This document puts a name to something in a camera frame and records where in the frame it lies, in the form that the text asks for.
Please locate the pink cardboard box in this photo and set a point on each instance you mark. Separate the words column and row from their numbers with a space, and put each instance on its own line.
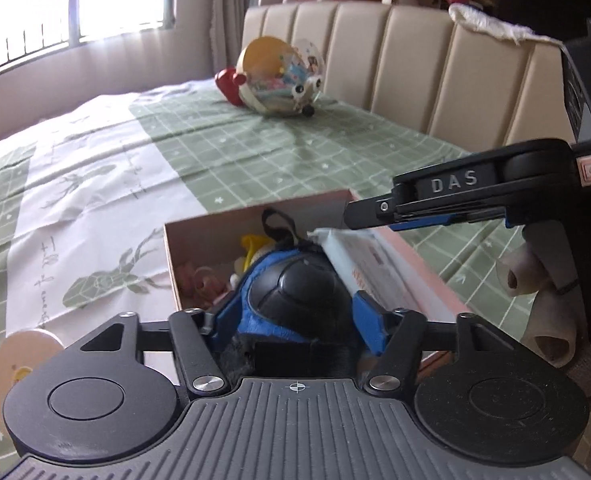
column 213, row 240

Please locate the gloved right hand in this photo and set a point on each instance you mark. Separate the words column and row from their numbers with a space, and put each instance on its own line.
column 543, row 267

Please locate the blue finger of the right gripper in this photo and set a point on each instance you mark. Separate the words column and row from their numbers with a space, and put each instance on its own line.
column 382, row 211
column 418, row 221

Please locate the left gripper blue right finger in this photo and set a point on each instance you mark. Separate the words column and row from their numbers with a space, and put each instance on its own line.
column 371, row 321

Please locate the beige right curtain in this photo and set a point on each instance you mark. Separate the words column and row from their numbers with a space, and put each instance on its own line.
column 226, row 29

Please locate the white crumpled cloth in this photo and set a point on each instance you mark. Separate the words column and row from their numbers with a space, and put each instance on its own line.
column 474, row 20

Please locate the clear ball toy with eyes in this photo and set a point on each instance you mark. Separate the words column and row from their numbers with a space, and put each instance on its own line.
column 275, row 78

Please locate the blue black plush toy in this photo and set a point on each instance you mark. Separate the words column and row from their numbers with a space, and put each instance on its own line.
column 302, row 313

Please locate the yellow round brush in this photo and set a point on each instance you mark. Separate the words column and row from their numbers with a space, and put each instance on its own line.
column 255, row 247

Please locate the clear plastic snack packet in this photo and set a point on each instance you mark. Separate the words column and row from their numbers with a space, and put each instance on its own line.
column 365, row 261

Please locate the red small plush toy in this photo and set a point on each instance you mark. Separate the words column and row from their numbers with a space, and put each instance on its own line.
column 229, row 82

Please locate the green grid bed sheet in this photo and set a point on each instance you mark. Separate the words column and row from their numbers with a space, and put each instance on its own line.
column 85, row 197

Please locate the cream lidded floral canister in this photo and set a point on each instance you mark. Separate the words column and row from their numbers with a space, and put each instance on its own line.
column 20, row 354

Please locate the orange knitted cloth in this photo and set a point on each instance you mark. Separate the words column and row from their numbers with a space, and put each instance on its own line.
column 200, row 287

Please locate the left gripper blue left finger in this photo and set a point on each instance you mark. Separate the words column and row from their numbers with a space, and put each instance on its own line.
column 232, row 316

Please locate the beige padded headboard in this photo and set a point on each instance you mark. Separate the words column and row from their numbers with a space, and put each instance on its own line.
column 415, row 66

